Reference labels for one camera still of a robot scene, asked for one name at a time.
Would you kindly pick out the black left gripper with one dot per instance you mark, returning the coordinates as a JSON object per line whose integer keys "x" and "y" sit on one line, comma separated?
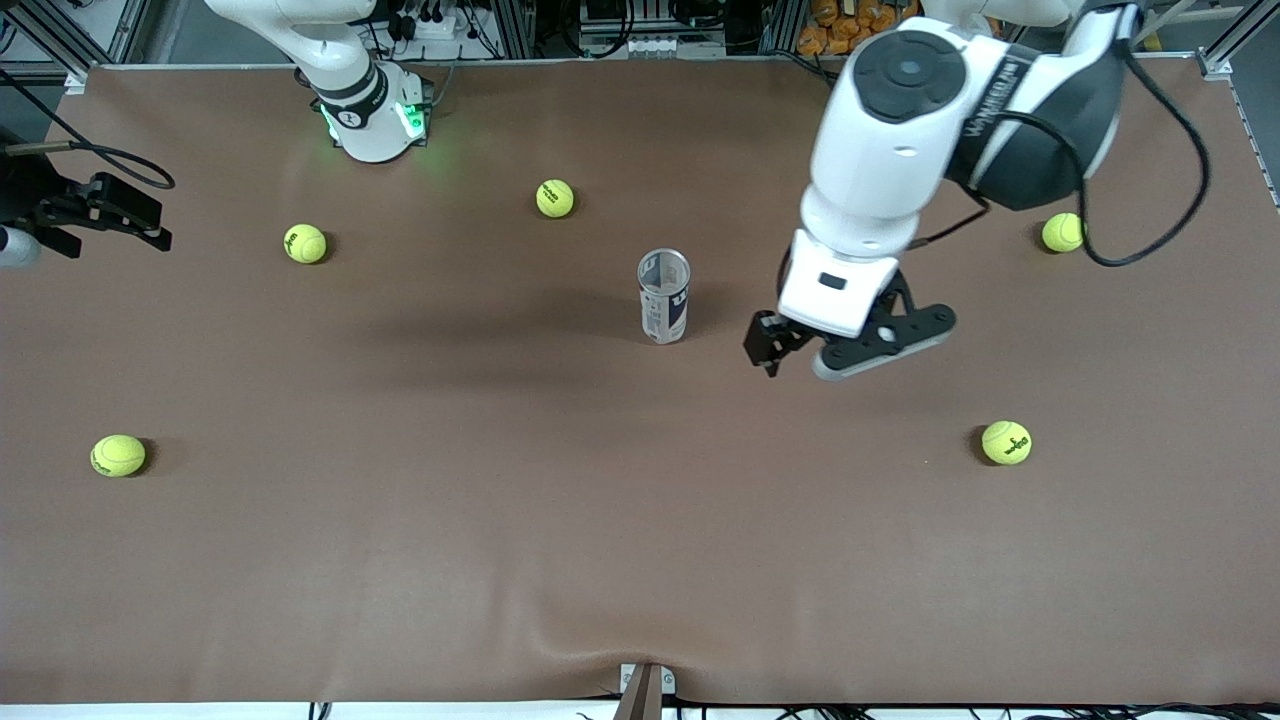
{"x": 768, "y": 341}

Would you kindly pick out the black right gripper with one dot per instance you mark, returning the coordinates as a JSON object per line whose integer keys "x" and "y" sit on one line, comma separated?
{"x": 27, "y": 192}

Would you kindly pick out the white and blue tennis can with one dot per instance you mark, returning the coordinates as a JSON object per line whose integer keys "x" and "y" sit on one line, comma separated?
{"x": 663, "y": 318}

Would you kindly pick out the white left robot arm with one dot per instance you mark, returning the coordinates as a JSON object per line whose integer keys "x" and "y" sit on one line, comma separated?
{"x": 880, "y": 170}

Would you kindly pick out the yellow tennis ball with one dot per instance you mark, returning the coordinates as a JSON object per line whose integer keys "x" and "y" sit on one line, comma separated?
{"x": 1006, "y": 442}
{"x": 555, "y": 198}
{"x": 305, "y": 243}
{"x": 118, "y": 455}
{"x": 1060, "y": 233}

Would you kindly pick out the white terminal strip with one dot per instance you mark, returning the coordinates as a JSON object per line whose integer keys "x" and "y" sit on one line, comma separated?
{"x": 650, "y": 46}

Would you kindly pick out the orange objects pile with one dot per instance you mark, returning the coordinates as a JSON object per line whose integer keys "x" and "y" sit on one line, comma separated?
{"x": 830, "y": 25}

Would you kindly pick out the white power strip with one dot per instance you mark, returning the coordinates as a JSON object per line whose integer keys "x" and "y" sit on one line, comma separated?
{"x": 440, "y": 28}

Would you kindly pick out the aluminium frame strut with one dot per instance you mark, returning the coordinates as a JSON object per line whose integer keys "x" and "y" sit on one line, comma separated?
{"x": 75, "y": 82}
{"x": 1216, "y": 66}

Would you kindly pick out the small metal bracket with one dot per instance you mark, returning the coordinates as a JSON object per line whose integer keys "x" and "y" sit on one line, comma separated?
{"x": 647, "y": 690}

